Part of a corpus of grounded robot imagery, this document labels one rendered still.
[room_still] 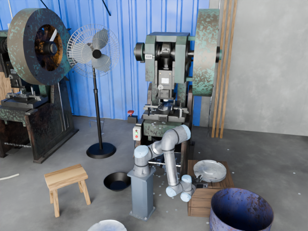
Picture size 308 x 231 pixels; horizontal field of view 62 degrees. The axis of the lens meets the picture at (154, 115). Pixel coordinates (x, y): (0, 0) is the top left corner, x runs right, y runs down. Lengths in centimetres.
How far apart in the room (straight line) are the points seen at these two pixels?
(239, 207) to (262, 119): 212
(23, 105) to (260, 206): 272
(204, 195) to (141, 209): 57
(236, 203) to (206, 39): 134
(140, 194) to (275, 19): 274
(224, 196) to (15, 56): 230
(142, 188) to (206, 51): 126
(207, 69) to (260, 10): 172
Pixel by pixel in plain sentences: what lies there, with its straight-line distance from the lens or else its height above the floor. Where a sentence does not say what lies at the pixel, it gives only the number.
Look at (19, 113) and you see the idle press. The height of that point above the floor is 61.
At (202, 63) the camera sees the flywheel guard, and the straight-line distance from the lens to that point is 221.
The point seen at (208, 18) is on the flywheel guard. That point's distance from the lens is 235.
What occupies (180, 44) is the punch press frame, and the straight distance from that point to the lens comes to 249.
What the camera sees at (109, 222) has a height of 31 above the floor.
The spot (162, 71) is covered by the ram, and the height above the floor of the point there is 116.
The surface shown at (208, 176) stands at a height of 41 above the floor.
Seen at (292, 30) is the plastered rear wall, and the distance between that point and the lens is 388.
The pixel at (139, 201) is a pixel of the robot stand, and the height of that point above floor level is 19.
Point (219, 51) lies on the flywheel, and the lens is 255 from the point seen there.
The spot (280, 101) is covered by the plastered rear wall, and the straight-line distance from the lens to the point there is 408.
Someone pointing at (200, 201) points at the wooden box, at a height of 18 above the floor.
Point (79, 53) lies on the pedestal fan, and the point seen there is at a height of 130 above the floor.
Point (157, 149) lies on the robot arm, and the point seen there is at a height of 68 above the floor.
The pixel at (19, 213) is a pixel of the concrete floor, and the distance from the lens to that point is 283.
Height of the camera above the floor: 178
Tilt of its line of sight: 23 degrees down
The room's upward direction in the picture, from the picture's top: straight up
